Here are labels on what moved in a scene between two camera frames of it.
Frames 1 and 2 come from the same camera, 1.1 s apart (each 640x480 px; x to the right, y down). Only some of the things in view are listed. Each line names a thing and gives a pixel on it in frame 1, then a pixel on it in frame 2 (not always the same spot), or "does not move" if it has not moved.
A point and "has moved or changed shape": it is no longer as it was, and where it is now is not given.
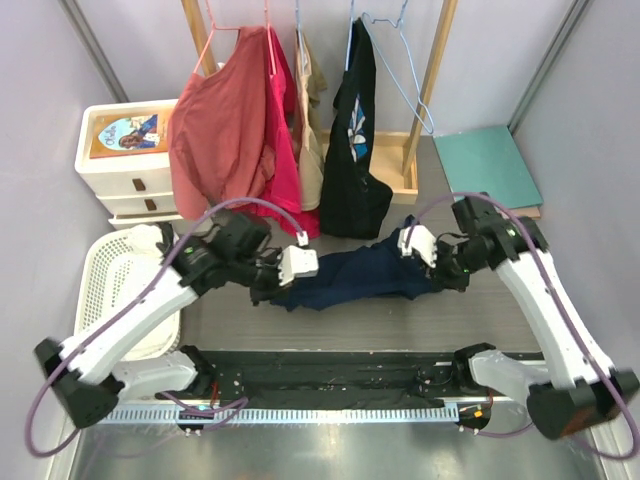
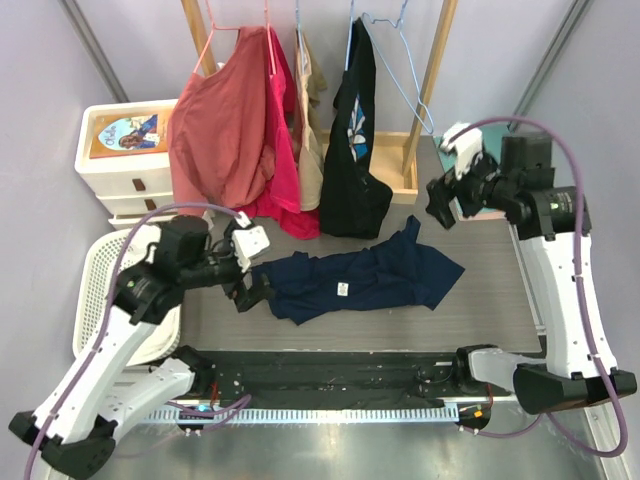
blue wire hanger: [400, 19] does not move
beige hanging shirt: [309, 94] does not move
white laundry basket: [115, 275] does not move
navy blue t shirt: [388, 265] has moved or changed shape
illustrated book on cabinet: [115, 135] does not move
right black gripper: [442, 278] → [441, 191]
